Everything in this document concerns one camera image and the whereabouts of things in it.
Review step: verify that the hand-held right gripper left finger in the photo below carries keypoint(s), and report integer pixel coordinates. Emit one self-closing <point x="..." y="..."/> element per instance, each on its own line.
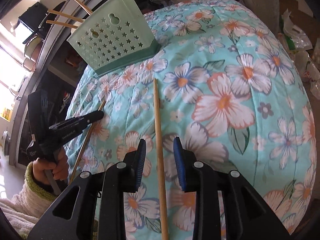
<point x="140" y="165"/>

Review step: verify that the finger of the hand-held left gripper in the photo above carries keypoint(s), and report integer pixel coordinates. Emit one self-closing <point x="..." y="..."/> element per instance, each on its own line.
<point x="75" y="127"/>

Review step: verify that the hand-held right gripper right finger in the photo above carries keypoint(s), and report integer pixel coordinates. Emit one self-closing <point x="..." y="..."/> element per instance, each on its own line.
<point x="181" y="165"/>

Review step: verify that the green star-cutout utensil holder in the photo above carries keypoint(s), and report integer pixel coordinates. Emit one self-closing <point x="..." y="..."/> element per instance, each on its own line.
<point x="112" y="42"/>

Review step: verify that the person's left forearm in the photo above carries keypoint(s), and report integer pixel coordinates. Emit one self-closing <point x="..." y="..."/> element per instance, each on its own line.
<point x="25" y="205"/>

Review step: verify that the person's left hand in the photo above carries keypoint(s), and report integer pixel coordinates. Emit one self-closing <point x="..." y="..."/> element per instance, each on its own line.
<point x="62" y="167"/>

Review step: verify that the grey kitchen counter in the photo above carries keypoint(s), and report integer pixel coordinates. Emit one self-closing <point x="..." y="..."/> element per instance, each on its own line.
<point x="37" y="75"/>

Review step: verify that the brown clay pot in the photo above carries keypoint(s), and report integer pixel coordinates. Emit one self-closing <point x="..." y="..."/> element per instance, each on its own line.
<point x="31" y="58"/>

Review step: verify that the pale green basin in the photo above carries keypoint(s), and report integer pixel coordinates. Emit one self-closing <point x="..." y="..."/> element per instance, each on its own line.
<point x="32" y="45"/>

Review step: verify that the black kitchen appliance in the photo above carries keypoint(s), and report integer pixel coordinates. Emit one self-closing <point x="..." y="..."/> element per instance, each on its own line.
<point x="28" y="17"/>

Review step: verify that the turquoise floral blanket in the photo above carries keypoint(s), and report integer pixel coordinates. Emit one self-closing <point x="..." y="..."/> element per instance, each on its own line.
<point x="225" y="55"/>

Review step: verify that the crumpled plastic bags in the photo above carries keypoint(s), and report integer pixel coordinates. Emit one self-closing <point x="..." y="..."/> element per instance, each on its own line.
<point x="300" y="62"/>

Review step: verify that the cardboard box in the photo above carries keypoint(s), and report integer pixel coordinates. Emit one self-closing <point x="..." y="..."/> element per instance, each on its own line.
<point x="300" y="7"/>

